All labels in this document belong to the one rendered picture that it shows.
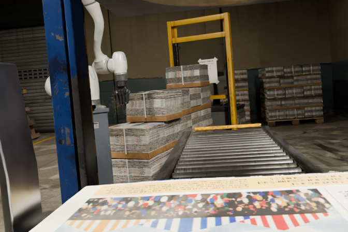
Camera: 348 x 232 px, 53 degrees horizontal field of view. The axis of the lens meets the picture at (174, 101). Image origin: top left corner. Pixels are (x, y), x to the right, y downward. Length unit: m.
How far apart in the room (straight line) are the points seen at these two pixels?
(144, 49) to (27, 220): 9.53
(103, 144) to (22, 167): 2.00
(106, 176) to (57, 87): 1.34
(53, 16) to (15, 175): 0.81
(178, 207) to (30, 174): 0.08
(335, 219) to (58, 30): 0.87
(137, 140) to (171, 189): 2.31
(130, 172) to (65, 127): 1.69
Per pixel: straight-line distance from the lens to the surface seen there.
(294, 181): 0.22
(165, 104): 2.69
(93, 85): 2.18
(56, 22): 0.98
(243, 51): 9.55
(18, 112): 0.21
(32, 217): 0.21
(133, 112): 2.84
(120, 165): 2.64
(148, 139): 2.48
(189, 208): 0.19
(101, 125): 2.18
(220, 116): 4.19
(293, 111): 8.03
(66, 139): 0.97
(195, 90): 3.37
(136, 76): 9.72
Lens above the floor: 1.12
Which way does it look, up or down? 3 degrees down
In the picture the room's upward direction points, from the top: 5 degrees counter-clockwise
